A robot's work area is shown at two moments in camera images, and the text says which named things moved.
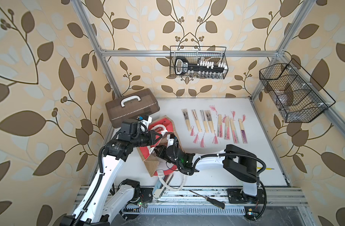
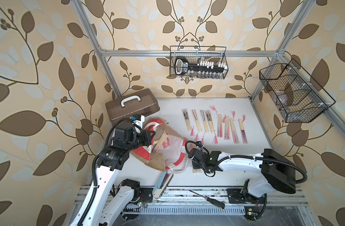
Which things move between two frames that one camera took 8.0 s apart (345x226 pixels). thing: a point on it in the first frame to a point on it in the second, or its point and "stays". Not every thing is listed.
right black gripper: x=160 y=153 to x=194 y=165
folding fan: x=206 y=127 stays
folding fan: x=208 y=114 stays
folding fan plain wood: x=196 y=140 stays
